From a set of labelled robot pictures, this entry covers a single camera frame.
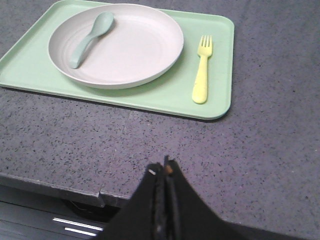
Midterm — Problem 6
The teal plastic spoon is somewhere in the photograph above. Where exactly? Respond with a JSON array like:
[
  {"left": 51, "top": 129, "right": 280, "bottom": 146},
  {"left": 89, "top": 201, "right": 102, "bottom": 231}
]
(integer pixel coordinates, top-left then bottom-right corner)
[{"left": 69, "top": 12, "right": 114, "bottom": 69}]

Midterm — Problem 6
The light green tray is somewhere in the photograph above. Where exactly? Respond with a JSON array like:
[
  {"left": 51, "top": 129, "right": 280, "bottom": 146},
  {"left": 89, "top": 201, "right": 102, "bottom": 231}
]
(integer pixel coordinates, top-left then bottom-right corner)
[{"left": 0, "top": 0, "right": 235, "bottom": 120}]

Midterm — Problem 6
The yellow plastic fork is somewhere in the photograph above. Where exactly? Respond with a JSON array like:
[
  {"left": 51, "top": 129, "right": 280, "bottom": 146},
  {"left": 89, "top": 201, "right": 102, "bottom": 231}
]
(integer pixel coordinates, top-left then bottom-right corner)
[{"left": 192, "top": 35, "right": 213, "bottom": 104}]

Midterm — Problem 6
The white round plate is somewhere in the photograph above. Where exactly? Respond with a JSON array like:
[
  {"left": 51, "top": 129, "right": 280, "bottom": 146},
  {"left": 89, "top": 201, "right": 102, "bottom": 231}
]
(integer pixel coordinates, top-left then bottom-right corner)
[{"left": 48, "top": 3, "right": 184, "bottom": 89}]

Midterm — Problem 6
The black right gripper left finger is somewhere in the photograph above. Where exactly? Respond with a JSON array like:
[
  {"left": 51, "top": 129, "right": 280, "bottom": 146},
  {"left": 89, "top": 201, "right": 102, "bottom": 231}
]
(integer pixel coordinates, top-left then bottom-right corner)
[{"left": 96, "top": 163, "right": 165, "bottom": 240}]

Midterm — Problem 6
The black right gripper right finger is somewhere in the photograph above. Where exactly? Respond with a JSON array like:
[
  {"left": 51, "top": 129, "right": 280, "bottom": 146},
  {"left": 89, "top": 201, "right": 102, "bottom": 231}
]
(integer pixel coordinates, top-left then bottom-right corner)
[{"left": 164, "top": 156, "right": 296, "bottom": 240}]

